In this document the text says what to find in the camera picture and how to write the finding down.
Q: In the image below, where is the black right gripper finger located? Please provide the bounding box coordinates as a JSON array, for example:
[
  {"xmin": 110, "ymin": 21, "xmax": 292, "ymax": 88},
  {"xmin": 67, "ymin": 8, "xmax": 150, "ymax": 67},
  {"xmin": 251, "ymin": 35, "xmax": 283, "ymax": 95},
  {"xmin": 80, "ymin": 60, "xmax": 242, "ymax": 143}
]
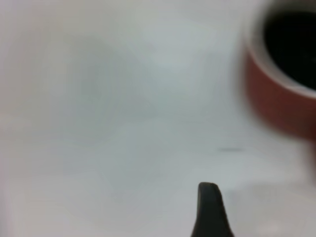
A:
[{"xmin": 191, "ymin": 182, "xmax": 235, "ymax": 237}]

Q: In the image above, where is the red ceramic mug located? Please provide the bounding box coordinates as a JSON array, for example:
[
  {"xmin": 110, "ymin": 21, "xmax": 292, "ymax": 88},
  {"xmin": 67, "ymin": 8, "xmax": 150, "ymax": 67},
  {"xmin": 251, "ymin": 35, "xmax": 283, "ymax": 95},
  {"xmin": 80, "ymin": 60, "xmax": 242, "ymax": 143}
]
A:
[{"xmin": 240, "ymin": 0, "xmax": 316, "ymax": 141}]

